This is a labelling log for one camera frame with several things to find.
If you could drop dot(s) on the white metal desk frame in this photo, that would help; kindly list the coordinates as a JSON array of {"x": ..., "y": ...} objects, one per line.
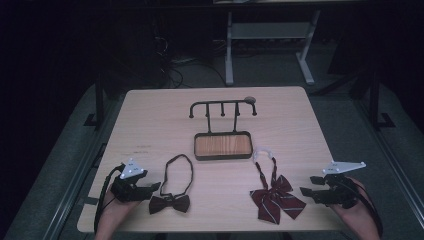
[{"x": 270, "y": 30}]

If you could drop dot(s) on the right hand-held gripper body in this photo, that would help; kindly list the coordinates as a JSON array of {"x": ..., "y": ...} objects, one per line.
[{"x": 338, "y": 193}]

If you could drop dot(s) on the black metal stand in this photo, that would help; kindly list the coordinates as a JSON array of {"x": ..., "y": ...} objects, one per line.
[
  {"x": 99, "y": 100},
  {"x": 375, "y": 100}
]

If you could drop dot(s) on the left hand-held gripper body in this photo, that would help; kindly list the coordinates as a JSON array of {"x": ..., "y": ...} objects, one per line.
[{"x": 128, "y": 190}]

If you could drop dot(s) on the person's left hand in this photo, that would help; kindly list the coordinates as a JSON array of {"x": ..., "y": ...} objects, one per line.
[{"x": 118, "y": 206}]

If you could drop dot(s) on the dark red striped bow tie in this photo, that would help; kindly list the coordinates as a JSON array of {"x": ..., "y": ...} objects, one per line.
[{"x": 276, "y": 200}]

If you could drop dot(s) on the dark brown bow tie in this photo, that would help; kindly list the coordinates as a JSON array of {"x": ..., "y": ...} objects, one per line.
[{"x": 170, "y": 203}]

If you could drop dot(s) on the person's right hand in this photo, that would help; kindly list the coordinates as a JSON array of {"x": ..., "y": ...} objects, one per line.
[{"x": 358, "y": 210}]

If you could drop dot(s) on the black hook rack wooden tray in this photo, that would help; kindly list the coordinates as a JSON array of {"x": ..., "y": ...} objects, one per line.
[{"x": 222, "y": 145}]

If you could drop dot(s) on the small grey round disc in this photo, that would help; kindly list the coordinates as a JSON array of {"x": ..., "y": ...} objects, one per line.
[{"x": 250, "y": 99}]

